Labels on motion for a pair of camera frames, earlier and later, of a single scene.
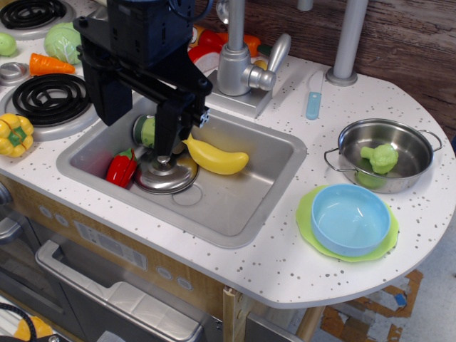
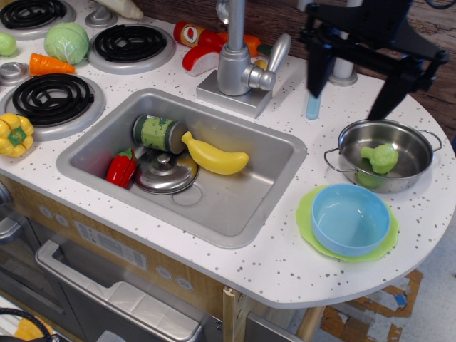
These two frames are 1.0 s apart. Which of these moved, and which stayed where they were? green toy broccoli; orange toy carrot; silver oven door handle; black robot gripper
Moved: black robot gripper
Stayed: orange toy carrot; silver oven door handle; green toy broccoli
